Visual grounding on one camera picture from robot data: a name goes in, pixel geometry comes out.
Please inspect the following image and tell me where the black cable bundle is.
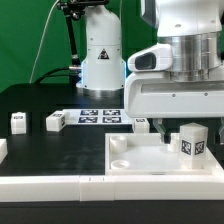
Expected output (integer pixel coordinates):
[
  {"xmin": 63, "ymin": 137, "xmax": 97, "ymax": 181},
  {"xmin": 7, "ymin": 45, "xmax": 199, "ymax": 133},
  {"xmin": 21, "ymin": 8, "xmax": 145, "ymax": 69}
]
[{"xmin": 33, "ymin": 65, "xmax": 83, "ymax": 85}]

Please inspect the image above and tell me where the white U-shaped fence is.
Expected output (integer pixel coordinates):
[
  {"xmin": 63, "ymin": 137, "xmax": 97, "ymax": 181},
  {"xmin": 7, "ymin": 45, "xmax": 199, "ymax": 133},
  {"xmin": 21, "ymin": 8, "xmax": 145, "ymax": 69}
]
[{"xmin": 0, "ymin": 136, "xmax": 224, "ymax": 203}]

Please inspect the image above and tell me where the white square tabletop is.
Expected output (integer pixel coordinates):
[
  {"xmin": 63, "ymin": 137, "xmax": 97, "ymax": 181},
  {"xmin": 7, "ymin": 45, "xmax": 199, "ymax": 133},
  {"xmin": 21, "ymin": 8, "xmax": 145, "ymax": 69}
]
[{"xmin": 105, "ymin": 133, "xmax": 218, "ymax": 175}]

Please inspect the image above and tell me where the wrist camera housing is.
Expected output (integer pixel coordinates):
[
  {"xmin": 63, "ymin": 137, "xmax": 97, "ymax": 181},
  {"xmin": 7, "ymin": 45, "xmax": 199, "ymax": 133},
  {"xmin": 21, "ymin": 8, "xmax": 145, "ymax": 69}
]
[{"xmin": 128, "ymin": 44, "xmax": 173, "ymax": 72}]

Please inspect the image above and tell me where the white marker base plate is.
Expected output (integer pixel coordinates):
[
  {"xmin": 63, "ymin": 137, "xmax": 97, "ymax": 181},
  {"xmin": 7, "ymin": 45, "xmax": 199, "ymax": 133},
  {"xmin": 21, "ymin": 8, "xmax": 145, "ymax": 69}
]
[{"xmin": 64, "ymin": 109, "xmax": 132, "ymax": 125}]

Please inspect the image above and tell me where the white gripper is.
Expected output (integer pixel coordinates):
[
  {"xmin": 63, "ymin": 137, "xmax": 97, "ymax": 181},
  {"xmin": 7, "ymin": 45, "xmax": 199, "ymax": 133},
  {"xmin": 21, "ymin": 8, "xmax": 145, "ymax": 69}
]
[{"xmin": 124, "ymin": 72, "xmax": 224, "ymax": 144}]

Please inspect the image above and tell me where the white cable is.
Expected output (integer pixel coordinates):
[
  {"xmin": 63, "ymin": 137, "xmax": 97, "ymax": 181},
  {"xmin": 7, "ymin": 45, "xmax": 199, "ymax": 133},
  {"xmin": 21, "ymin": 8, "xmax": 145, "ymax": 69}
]
[{"xmin": 29, "ymin": 0, "xmax": 60, "ymax": 84}]

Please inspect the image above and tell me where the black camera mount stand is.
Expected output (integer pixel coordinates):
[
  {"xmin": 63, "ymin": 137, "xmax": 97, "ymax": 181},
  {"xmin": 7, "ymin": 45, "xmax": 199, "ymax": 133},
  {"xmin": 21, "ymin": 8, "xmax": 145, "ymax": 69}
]
[{"xmin": 57, "ymin": 0, "xmax": 109, "ymax": 66}]

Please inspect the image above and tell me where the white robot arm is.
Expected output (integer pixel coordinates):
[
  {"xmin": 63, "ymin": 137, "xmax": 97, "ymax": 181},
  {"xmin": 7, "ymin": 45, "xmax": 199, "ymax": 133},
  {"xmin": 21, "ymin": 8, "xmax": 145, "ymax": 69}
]
[{"xmin": 78, "ymin": 0, "xmax": 224, "ymax": 119}]

